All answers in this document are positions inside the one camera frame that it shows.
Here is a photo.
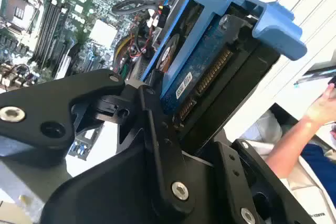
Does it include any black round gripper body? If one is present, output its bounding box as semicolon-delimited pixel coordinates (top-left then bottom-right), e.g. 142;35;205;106
39;144;238;224

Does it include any person's hand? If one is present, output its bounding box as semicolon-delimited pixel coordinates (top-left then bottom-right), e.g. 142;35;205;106
306;83;336;128

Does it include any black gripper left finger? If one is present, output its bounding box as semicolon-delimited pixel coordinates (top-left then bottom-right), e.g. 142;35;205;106
0;68;197;212

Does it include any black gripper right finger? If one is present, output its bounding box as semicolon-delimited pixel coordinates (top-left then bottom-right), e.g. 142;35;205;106
214;140;320;224

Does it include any hard disk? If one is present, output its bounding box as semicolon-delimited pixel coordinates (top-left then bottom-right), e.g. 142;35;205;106
141;0;308;156

